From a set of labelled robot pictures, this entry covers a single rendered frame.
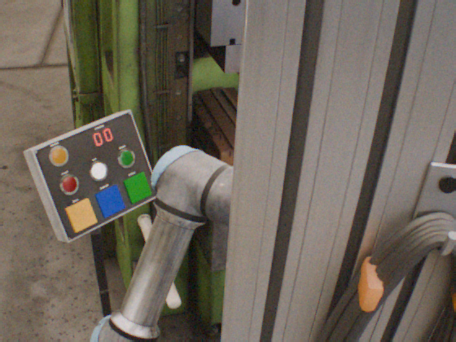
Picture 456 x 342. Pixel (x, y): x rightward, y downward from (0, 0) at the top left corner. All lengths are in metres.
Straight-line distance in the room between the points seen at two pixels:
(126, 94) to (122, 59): 0.13
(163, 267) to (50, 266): 1.78
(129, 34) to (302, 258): 1.44
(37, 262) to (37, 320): 0.39
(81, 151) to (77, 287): 1.29
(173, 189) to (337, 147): 0.82
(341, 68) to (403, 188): 0.08
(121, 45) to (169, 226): 0.78
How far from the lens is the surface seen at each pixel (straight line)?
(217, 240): 2.03
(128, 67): 1.78
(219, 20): 1.64
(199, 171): 1.08
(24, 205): 3.30
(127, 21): 1.72
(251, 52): 0.28
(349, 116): 0.29
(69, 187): 1.55
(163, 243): 1.13
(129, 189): 1.64
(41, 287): 2.79
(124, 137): 1.64
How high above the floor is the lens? 2.01
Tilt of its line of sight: 35 degrees down
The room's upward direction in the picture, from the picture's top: 3 degrees clockwise
